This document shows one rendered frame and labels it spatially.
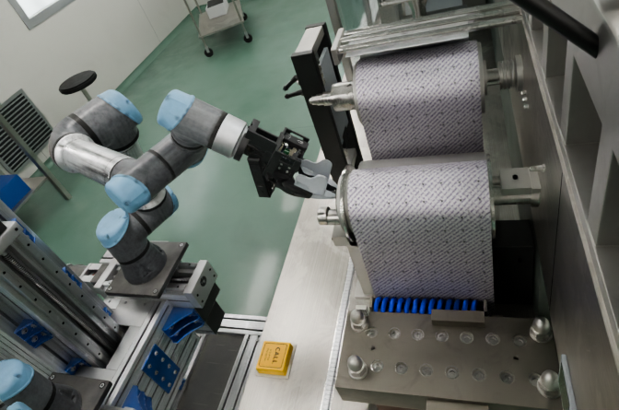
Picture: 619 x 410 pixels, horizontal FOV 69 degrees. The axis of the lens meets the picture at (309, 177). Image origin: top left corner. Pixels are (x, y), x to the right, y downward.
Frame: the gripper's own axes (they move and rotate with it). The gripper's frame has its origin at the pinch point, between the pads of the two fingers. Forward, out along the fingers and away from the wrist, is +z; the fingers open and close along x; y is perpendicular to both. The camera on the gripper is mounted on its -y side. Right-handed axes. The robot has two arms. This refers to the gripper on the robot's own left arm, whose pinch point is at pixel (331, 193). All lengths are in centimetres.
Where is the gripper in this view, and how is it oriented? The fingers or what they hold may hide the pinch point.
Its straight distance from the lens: 88.2
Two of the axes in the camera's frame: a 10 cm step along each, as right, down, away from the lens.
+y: 3.9, -6.0, -7.0
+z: 9.0, 4.2, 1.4
